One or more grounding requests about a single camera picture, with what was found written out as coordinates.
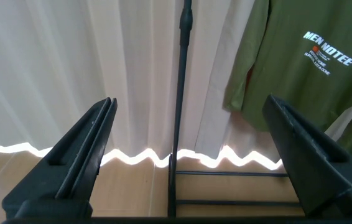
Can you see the black clothes rack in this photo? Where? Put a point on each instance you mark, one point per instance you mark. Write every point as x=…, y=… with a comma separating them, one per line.
x=180, y=93

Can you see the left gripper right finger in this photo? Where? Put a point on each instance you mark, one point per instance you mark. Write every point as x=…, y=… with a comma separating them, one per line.
x=319, y=174

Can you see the green long-sleeved shirt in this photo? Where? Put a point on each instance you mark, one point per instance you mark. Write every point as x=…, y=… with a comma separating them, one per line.
x=288, y=77

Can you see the beige curtain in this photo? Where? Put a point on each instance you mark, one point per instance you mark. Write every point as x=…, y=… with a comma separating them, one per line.
x=54, y=62

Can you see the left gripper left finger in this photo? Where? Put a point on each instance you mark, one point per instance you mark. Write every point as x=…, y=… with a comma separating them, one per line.
x=70, y=168

